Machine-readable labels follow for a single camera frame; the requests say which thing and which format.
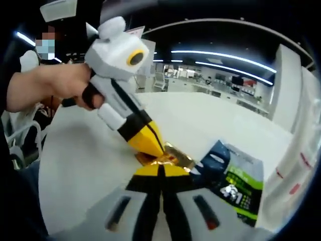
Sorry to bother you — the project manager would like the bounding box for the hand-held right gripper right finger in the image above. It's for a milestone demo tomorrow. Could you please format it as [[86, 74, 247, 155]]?
[[161, 164, 274, 241]]

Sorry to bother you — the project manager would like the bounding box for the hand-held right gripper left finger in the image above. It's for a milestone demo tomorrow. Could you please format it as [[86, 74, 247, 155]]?
[[47, 163, 162, 241]]

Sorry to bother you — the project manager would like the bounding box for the gold skincare sachet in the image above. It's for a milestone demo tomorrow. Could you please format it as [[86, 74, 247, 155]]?
[[135, 141, 197, 174]]

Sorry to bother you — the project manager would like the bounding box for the green black skincare sachet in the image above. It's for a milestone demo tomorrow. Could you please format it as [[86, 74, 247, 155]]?
[[190, 140, 264, 228]]

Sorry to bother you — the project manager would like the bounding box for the white skincare spray bottle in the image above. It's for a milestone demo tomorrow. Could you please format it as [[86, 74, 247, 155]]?
[[258, 150, 310, 229]]

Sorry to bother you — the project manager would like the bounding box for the person's left hand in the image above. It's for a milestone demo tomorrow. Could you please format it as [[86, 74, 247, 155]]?
[[34, 62, 105, 111]]

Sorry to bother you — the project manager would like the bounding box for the white office chair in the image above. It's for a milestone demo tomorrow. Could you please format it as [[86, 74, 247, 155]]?
[[153, 72, 168, 93]]

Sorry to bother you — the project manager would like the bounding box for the ceiling air conditioner unit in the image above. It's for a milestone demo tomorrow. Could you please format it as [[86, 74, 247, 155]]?
[[39, 0, 78, 16]]

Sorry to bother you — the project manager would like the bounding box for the white lab counter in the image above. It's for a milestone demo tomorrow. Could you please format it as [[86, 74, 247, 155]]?
[[165, 76, 269, 116]]

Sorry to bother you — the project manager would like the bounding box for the person in dark shirt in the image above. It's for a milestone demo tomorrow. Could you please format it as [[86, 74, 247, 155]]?
[[0, 110, 50, 241]]

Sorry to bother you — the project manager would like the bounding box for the white metal chair frame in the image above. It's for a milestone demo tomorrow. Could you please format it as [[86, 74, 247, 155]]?
[[5, 119, 43, 161]]

